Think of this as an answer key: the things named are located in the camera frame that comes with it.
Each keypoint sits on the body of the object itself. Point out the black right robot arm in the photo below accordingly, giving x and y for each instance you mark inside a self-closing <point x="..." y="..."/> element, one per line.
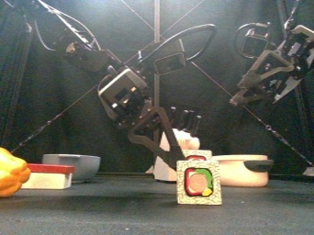
<point x="295" y="12"/>

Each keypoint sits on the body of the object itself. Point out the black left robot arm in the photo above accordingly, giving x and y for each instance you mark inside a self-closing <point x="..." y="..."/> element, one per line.
<point x="81" y="52"/>

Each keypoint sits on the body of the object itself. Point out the sushi roll toy red filling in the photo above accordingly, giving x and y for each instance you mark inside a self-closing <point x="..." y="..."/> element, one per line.
<point x="196" y="155"/>

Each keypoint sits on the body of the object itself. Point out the sushi roll toy green filling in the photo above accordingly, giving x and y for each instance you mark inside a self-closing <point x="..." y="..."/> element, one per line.
<point x="199" y="182"/>

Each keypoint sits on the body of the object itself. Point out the grey bowl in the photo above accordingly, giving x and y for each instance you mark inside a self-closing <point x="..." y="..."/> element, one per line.
<point x="83" y="166"/>

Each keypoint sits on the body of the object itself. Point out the white toy knife block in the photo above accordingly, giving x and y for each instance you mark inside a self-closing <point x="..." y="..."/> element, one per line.
<point x="167" y="173"/>

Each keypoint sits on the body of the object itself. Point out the yellow toy bell pepper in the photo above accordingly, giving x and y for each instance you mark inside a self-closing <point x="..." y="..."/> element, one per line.
<point x="12" y="173"/>

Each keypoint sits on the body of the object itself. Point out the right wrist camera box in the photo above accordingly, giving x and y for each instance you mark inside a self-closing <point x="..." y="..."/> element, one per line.
<point x="254" y="46"/>

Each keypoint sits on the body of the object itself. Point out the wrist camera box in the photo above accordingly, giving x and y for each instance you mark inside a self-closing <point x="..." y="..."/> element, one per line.
<point x="254" y="46"/>
<point x="170" y="62"/>

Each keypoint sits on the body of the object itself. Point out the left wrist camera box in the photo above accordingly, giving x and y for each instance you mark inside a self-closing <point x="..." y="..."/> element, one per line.
<point x="170" y="62"/>

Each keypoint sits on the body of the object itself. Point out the vertical metal frame pole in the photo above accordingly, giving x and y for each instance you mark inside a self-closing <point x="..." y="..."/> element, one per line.
<point x="156" y="18"/>

